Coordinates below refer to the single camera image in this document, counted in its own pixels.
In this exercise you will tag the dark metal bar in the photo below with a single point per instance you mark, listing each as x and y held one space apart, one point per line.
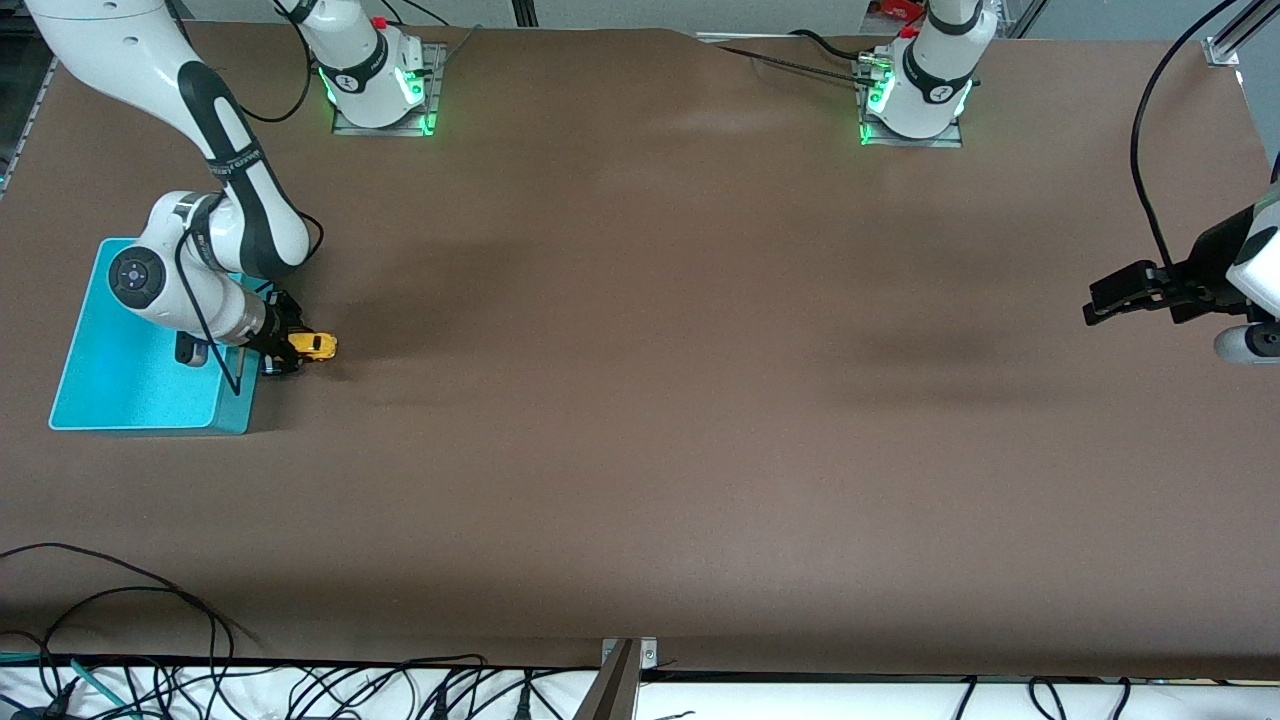
612 690

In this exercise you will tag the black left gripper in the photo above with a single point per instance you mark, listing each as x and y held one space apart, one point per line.
1208 262

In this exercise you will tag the silver metal bracket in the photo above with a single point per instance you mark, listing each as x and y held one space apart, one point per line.
648 652

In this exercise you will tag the yellow beetle toy car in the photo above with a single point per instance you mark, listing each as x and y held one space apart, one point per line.
314 346

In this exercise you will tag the red background object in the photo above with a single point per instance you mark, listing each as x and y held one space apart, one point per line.
895 8

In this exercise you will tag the teal plastic bin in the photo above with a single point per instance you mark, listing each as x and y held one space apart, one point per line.
130 395

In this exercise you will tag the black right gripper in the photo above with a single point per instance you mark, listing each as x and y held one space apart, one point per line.
277 328

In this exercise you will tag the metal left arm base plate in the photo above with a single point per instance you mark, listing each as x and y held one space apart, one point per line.
950 139

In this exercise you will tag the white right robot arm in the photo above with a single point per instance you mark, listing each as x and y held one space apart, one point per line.
130 50

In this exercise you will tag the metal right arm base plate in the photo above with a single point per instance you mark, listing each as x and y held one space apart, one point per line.
436 60

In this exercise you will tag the aluminium frame rail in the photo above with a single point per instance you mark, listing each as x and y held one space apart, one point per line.
1235 38

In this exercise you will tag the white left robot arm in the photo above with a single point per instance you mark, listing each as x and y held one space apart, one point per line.
930 80

